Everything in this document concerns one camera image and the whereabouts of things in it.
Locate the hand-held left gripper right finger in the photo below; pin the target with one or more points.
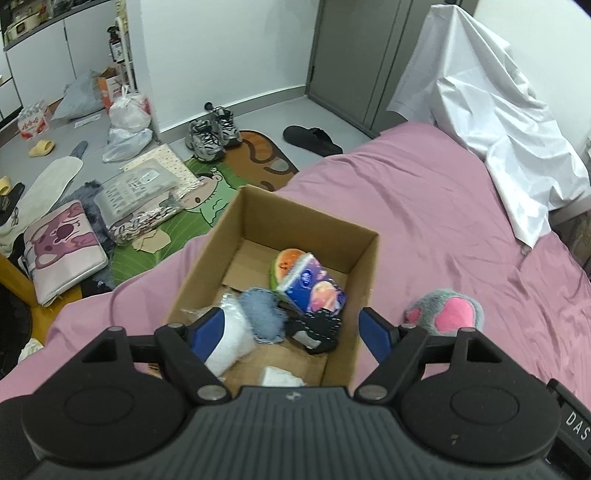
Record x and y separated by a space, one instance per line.
376 334

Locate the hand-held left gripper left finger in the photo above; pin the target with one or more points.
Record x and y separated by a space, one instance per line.
207 332

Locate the clear bag of white stuffing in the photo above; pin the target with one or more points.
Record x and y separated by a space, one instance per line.
233 341

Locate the denim star patch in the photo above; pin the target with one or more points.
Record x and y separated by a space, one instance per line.
265 316

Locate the grey plush paw slipper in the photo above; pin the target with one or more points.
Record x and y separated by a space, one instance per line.
434 302

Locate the blue tissue packet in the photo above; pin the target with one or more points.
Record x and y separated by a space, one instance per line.
314 286

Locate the small white soft lump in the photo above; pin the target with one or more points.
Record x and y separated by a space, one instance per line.
279 376

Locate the burger plush toy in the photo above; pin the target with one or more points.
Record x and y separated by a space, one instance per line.
288 265

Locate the brown cardboard box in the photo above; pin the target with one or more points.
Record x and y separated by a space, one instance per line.
295 217

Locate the cardboard scrap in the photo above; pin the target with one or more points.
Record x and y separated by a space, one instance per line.
151 241

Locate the packaged items on floor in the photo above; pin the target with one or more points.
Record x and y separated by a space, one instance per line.
147 221

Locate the pink bed sheet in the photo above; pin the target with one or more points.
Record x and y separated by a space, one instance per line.
415 207

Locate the green cartoon floor mat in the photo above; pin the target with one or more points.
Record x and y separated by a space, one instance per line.
217 194

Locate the pink cartoon cushion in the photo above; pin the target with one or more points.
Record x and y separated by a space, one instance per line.
64 254

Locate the blue-grey fluffy rug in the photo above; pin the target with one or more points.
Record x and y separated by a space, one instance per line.
94 207

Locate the polka dot package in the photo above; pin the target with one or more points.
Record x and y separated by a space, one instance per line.
168 159

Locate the brown cat-shaped mat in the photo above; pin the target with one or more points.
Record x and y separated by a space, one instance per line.
263 159

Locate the grey sneaker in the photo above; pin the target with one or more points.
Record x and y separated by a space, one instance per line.
227 127
205 141

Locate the black slipper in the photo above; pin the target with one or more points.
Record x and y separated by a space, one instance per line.
314 138

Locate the white insole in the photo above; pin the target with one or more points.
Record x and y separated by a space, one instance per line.
51 184

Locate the grey sock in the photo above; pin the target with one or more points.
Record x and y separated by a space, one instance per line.
79 148

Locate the white plastic bag with red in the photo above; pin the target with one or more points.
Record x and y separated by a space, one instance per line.
129 110

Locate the yellow slipper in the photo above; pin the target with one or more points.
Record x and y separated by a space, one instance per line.
41 148
4 186

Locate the white draped sheet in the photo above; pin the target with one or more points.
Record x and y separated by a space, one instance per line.
485 101

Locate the orange cardboard box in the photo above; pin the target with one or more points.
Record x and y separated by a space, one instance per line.
107 90

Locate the grey plastic mailer bag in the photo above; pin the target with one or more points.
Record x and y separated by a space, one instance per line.
78 97

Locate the red and white tissue pack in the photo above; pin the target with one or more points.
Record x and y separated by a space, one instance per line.
33 122

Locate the grey door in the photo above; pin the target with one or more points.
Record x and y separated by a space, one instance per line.
360 60

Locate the white floor rack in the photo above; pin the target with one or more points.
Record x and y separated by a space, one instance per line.
125 50

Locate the dark spray bottle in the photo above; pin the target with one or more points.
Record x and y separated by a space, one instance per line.
114 46

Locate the white cabinet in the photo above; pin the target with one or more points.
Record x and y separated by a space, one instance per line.
51 46

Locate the yellow wooden frame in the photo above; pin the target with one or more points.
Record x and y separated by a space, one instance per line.
27 295

